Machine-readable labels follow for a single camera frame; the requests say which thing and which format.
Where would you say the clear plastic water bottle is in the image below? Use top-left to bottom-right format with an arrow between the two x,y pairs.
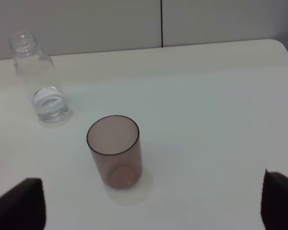
9,31 -> 68,123

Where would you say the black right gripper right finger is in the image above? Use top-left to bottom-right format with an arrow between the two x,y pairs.
261,171 -> 288,230

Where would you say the pink translucent plastic cup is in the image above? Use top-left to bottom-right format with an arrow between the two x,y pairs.
86,115 -> 143,189

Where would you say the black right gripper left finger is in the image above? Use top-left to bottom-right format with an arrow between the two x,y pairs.
0,178 -> 47,230

